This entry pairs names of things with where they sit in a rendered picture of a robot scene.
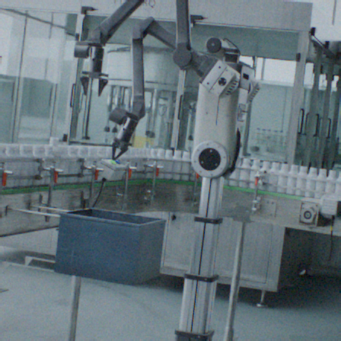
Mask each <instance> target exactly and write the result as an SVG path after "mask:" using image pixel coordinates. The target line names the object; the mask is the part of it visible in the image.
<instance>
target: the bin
mask: <svg viewBox="0 0 341 341"><path fill-rule="evenodd" d="M33 208H40V209H48V210H54V211H59V212H60V213H59V215H51V214H45V213H40V212H33ZM11 210H13V211H18V212H27V213H31V214H37V215H45V216H55V217H60V220H59V233H58V240H57V247H56V259H55V261H52V260H45V259H40V258H36V257H28V256H26V258H25V265H23V264H17V263H8V262H3V264H2V274H3V273H4V272H5V270H6V269H7V267H8V266H9V264H13V265H17V266H24V267H30V268H34V269H41V270H46V271H50V272H58V273H63V274H67V275H72V276H80V277H84V278H89V279H97V280H101V281H105V282H114V283H118V284H122V285H131V286H134V285H138V284H139V283H141V282H144V281H146V280H149V279H153V278H155V277H158V276H159V272H160V265H161V253H162V247H163V240H164V229H165V222H167V219H162V218H153V217H148V216H142V215H133V214H128V213H122V212H114V211H108V210H103V209H94V208H89V209H79V210H75V211H67V210H61V209H53V208H47V207H42V206H34V205H33V202H31V203H30V206H29V211H27V210H21V209H13V208H12V207H11V206H7V210H6V216H8V215H11ZM32 259H35V260H42V261H47V262H51V263H55V266H54V270H52V269H44V268H40V267H35V266H28V264H29V263H30V262H31V260H32Z"/></svg>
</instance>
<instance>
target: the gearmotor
mask: <svg viewBox="0 0 341 341"><path fill-rule="evenodd" d="M325 218H330V219H332V223H331V229H330V230H331V251H330V258H329V259H328V261H326V262H322V263H321V264H323V263H328V262H329V261H330V260H331V257H332V253H333V220H335V219H337V220H341V196H340V195H330V194H325V195H324V196H322V197H321V199H314V198H303V199H301V201H300V206H299V213H298V225H304V226H307V230H308V231H310V230H311V228H320V227H322V228H323V227H324V222H325Z"/></svg>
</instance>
